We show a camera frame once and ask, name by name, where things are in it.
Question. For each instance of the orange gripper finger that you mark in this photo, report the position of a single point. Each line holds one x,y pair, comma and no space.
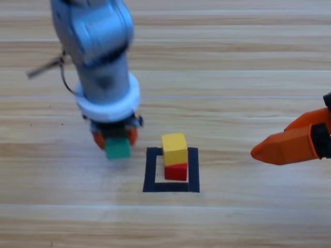
133,135
313,117
99,140
289,147

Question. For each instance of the yellow wooden block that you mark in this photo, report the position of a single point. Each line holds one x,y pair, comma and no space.
174,148

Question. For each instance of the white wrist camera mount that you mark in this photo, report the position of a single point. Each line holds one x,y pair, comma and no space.
108,112

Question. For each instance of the red wooden block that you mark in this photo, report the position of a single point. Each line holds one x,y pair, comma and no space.
175,172

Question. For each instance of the green wooden block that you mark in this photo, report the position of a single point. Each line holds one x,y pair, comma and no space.
117,149

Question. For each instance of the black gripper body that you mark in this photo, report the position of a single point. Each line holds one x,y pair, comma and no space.
328,99
115,130

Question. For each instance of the black tape square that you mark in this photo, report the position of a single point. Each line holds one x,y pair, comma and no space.
194,170

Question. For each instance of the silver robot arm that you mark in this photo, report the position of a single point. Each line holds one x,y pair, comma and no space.
98,38

